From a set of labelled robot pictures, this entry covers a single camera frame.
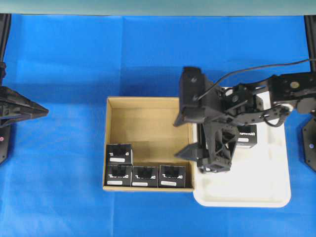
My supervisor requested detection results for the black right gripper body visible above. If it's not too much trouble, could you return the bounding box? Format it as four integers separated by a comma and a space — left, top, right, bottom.
197, 117, 239, 174

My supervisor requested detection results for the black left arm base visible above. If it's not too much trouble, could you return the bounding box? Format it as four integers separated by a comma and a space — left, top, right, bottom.
0, 126, 11, 164

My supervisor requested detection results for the black box behind front row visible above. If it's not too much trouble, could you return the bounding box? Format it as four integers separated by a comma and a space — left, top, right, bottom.
131, 166, 159, 188

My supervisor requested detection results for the black Dynamixel box front row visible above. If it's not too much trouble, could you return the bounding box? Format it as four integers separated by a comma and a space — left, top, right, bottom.
105, 165, 132, 187

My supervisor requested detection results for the blue table cloth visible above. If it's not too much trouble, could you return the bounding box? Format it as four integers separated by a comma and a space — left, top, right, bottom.
0, 15, 316, 237

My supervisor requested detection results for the black frame post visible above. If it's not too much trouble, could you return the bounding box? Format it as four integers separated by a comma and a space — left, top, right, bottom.
304, 15, 316, 59
0, 13, 12, 84

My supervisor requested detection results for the black frame post left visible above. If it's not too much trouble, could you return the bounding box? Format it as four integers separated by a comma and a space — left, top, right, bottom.
0, 13, 12, 84

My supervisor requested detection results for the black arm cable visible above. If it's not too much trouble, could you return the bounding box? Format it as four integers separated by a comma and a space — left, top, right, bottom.
195, 58, 316, 102

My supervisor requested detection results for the black Dynamixel box far side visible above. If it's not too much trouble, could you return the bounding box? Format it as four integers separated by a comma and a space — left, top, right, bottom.
158, 165, 186, 188

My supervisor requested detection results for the open brown cardboard box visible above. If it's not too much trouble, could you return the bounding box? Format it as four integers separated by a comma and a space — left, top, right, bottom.
102, 97, 195, 193

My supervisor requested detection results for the black frame post right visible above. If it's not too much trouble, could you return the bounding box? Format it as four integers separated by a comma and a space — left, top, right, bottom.
304, 15, 316, 59

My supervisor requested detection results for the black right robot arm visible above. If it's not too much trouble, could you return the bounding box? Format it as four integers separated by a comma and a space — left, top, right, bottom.
174, 70, 316, 173

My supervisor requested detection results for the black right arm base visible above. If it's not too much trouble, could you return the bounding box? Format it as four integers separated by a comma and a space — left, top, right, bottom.
298, 117, 316, 173

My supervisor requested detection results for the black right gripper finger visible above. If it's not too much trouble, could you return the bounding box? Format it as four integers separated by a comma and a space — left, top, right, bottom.
173, 108, 205, 127
174, 143, 204, 162

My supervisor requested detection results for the black box beside handled box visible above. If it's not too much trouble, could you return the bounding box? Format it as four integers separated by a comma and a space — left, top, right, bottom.
106, 144, 133, 165

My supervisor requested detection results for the white foam tray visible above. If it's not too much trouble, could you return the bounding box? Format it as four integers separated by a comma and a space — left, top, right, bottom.
193, 123, 291, 208

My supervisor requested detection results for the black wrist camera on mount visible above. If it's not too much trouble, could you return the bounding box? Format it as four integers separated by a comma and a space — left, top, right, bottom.
179, 67, 222, 119

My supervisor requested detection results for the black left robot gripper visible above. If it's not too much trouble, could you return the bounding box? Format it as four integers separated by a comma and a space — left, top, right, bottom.
0, 86, 49, 128

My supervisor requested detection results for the black Dynamixel box with label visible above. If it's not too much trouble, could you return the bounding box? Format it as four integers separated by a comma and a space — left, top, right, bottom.
237, 124, 257, 148

